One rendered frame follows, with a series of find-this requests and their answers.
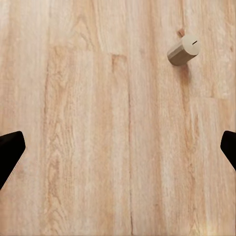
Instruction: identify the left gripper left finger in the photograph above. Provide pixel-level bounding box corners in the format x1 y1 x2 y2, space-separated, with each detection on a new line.
0 131 26 190

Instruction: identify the pillar candle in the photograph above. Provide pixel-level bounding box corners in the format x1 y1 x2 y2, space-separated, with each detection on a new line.
167 35 201 66

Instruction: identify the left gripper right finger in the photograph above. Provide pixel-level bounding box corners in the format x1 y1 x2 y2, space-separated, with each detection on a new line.
220 130 236 170

